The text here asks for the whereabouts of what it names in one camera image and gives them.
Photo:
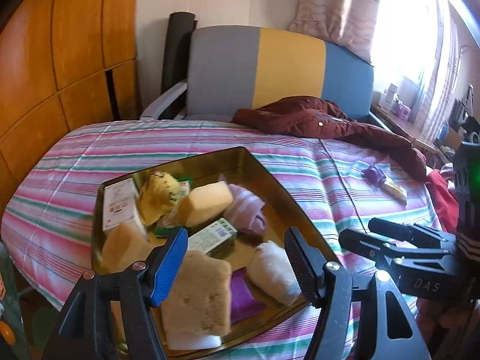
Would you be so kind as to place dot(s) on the white floral carton box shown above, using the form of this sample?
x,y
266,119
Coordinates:
x,y
119,204

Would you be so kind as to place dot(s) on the striped pink green tablecloth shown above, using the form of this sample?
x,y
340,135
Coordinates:
x,y
48,222

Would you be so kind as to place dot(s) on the pink patterned curtain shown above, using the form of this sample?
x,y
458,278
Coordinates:
x,y
346,23

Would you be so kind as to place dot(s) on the black rolled mat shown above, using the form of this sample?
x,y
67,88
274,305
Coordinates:
x,y
176,54

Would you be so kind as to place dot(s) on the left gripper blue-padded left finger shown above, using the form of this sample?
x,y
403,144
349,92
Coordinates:
x,y
163,264

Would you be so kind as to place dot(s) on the grey yellow blue chair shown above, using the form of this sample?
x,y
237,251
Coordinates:
x,y
233,67

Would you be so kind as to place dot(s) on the pink striped rolled sock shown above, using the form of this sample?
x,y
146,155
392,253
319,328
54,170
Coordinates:
x,y
245,212

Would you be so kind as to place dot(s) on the green white medicine box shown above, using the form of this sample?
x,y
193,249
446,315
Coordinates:
x,y
213,237

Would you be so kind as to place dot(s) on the dark red jacket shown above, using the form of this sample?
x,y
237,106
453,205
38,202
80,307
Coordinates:
x,y
312,117

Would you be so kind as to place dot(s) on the dark yellow square sponge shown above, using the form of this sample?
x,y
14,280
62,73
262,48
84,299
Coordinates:
x,y
199,301

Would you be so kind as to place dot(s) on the white melamine sponge block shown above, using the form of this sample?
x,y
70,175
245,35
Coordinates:
x,y
185,340

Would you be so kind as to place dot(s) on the white sock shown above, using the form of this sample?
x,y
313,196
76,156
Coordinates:
x,y
270,270

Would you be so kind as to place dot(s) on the purple wrapped packet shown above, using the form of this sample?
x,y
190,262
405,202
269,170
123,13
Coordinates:
x,y
374,175

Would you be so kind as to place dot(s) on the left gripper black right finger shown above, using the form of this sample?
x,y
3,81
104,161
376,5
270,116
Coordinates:
x,y
307,263

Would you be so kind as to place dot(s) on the gold square tray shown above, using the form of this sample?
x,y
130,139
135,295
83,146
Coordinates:
x,y
235,166

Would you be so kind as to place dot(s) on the cream sponge chunk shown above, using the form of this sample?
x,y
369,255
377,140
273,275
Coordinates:
x,y
124,245

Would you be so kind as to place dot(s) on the wooden side desk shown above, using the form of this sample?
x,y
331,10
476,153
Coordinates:
x,y
407,130

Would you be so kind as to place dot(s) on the yellow knitted scrubber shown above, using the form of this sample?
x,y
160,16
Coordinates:
x,y
158,197

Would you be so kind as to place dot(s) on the pale yellow sponge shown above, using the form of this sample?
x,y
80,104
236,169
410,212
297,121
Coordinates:
x,y
203,203

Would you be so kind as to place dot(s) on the orange wooden cabinet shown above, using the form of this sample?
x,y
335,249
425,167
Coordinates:
x,y
64,64

